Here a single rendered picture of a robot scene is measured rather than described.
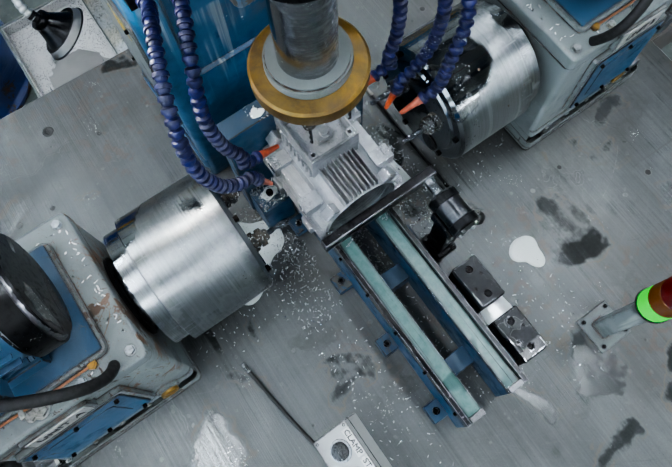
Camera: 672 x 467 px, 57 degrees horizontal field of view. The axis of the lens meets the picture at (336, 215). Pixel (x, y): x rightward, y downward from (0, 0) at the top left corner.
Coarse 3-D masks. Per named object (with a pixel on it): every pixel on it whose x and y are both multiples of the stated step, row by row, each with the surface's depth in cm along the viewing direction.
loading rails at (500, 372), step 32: (384, 224) 125; (352, 256) 123; (416, 256) 123; (384, 288) 121; (416, 288) 130; (448, 288) 121; (384, 320) 123; (448, 320) 122; (480, 320) 117; (384, 352) 127; (416, 352) 116; (480, 352) 116; (448, 384) 115; (512, 384) 115; (448, 416) 124; (480, 416) 112
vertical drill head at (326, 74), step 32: (320, 0) 72; (288, 32) 77; (320, 32) 77; (352, 32) 91; (256, 64) 90; (288, 64) 84; (320, 64) 84; (352, 64) 88; (256, 96) 90; (288, 96) 88; (320, 96) 87; (352, 96) 88
